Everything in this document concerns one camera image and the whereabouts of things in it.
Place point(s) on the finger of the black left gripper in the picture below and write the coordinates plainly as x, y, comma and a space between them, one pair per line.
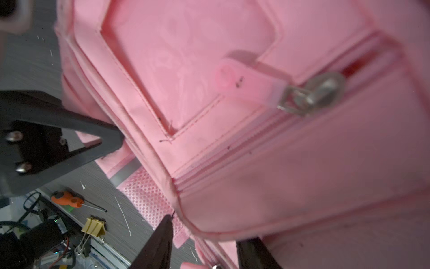
33, 149

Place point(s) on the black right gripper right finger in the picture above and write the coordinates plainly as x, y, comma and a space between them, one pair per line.
253, 254

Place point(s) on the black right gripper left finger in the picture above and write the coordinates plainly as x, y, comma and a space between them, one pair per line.
156, 253

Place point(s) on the pink student backpack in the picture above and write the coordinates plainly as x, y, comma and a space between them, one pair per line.
303, 123

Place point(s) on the small yellow wooden block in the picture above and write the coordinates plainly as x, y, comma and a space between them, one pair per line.
94, 227

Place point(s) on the orange handled screwdriver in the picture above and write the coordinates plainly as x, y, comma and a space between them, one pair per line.
65, 198

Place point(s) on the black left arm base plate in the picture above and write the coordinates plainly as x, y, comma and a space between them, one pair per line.
20, 252

